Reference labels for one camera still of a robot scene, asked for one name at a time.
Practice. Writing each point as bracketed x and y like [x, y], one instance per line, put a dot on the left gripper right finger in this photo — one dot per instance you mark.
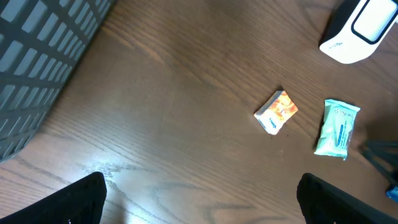
[321, 202]

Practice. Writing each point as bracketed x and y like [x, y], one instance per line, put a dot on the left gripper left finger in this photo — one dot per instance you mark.
[80, 202]

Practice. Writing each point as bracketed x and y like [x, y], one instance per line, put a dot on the blue Oreo cookie pack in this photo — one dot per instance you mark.
[392, 193]

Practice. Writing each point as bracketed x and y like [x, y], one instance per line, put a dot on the teal green snack packet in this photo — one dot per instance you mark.
[337, 129]

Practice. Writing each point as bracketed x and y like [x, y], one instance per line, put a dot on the grey plastic mesh basket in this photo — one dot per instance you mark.
[42, 41]

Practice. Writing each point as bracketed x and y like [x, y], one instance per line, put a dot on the small orange snack box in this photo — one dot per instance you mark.
[277, 110]

